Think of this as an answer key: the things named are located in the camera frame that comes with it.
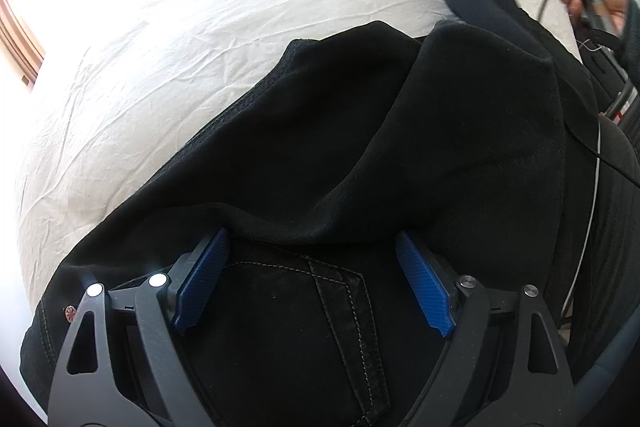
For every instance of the white bed sheet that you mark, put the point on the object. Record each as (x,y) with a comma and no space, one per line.
(136,80)

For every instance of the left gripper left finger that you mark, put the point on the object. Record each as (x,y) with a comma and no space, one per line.
(120,363)

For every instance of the person's leg dark trousers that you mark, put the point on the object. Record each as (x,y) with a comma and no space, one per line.
(606,293)

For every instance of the black pants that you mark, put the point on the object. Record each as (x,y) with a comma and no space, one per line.
(478,141)

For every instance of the right forearm dark sleeve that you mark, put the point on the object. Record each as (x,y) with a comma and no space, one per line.
(629,53)

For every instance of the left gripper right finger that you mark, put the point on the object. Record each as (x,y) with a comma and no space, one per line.
(503,362)

